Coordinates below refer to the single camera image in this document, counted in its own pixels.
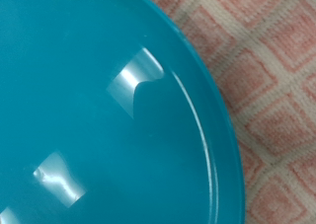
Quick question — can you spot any blue plastic plate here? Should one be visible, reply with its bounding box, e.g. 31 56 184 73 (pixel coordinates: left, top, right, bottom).
0 0 246 224

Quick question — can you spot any pink checked towel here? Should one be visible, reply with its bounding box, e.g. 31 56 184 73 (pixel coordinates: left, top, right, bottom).
136 0 316 224

